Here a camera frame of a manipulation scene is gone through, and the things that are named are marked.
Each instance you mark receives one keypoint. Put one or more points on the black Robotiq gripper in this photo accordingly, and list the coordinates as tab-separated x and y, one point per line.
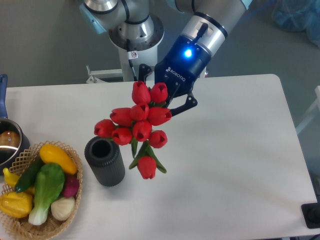
179	70

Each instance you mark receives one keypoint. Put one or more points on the red tulip bouquet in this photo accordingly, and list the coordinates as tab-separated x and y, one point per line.
134	126

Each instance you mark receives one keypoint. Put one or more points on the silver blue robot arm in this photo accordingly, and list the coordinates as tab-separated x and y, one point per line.
210	21

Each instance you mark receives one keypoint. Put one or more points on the dark grey ribbed vase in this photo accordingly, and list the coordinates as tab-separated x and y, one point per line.
105	160

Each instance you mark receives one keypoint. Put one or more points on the magenta radish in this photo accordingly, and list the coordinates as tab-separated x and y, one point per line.
71	186

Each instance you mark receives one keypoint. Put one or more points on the blue plastic bag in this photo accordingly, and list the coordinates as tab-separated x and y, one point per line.
299	16

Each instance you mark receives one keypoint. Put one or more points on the green bok choy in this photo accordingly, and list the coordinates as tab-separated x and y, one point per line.
49	184

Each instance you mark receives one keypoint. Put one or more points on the woven wicker basket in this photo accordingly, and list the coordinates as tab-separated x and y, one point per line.
20	228

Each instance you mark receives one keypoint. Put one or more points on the white garlic bulb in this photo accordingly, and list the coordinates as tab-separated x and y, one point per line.
62	208

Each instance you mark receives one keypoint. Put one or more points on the green cucumber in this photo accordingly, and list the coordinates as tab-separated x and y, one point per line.
28	177

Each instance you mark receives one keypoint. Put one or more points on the small yellow crookneck squash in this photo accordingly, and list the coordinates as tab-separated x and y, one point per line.
11	179

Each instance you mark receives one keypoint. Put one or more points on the black device at table edge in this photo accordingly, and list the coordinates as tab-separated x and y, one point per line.
311	214

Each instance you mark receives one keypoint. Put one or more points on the yellow pumpkin gourd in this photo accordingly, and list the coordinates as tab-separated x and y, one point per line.
16	205

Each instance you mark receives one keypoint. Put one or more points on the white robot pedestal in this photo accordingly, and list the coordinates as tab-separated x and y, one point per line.
137	44

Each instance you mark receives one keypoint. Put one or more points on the white metal frame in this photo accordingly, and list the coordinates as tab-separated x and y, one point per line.
312	111

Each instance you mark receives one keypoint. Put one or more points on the blue handled saucepan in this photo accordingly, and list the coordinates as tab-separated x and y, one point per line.
12	139

